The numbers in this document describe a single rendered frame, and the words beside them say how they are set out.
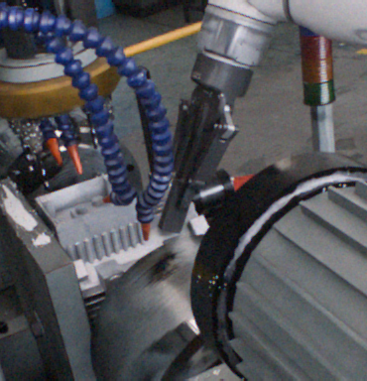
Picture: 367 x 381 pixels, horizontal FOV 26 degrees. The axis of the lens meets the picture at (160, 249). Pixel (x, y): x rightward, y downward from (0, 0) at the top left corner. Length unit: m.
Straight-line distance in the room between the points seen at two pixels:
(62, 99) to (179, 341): 0.32
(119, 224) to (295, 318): 0.59
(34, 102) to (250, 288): 0.48
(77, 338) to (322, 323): 0.56
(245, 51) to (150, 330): 0.38
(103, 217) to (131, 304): 0.22
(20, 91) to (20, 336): 0.46
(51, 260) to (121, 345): 0.17
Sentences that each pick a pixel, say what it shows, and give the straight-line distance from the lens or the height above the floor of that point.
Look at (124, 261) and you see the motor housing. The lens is 1.08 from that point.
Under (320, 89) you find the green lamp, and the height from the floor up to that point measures 1.06.
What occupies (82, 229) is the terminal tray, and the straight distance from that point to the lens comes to 1.05.
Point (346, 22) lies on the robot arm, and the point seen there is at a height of 1.35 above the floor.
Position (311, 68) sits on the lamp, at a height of 1.10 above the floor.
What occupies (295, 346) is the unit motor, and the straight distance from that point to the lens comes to 0.50.
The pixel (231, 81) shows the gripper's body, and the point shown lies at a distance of 1.02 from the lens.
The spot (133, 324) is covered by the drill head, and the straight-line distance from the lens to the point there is 0.84.
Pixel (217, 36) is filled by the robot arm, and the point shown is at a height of 1.33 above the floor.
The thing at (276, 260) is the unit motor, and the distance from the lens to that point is 0.52.
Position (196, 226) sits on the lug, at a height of 1.08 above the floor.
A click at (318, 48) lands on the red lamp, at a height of 1.14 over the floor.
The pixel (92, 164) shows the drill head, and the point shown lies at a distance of 1.31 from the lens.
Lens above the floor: 1.61
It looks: 30 degrees down
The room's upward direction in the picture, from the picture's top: 11 degrees counter-clockwise
